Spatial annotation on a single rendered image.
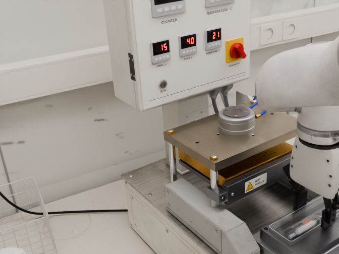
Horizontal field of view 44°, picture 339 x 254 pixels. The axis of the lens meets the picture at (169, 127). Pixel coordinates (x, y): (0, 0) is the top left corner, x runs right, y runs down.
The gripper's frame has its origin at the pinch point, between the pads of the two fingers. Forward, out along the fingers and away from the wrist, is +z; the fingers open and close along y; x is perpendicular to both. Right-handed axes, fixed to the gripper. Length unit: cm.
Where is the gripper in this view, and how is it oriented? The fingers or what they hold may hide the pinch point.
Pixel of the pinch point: (314, 209)
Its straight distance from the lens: 85.3
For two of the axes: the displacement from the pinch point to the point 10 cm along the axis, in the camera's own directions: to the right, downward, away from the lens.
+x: -8.3, 2.9, -4.8
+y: -5.5, -3.2, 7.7
